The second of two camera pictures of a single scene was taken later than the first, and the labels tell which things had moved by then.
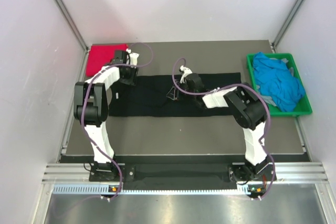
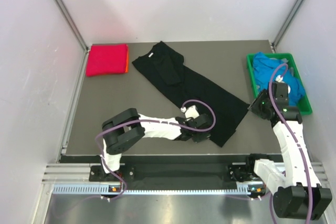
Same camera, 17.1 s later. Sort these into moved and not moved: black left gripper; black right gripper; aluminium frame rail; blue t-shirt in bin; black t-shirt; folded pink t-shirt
Moved: black t-shirt; black right gripper; black left gripper
Not moved: folded pink t-shirt; aluminium frame rail; blue t-shirt in bin
